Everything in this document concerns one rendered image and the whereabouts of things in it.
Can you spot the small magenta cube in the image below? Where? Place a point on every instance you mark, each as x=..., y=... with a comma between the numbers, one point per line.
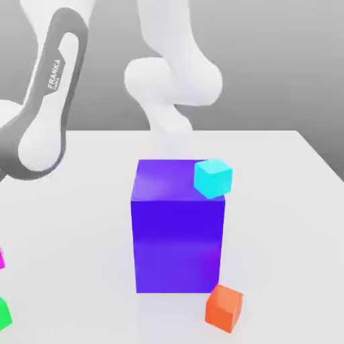
x=1, y=259

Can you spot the small cyan cube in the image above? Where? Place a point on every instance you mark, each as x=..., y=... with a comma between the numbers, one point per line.
x=212, y=178

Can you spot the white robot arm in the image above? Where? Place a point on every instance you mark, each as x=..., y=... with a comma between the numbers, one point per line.
x=172, y=75

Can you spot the small orange cube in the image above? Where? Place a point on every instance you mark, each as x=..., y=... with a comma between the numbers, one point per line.
x=221, y=309

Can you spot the small green cube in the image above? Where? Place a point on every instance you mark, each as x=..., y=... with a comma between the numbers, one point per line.
x=4, y=314

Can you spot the large blue box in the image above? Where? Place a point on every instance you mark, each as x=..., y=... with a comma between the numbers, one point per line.
x=174, y=242

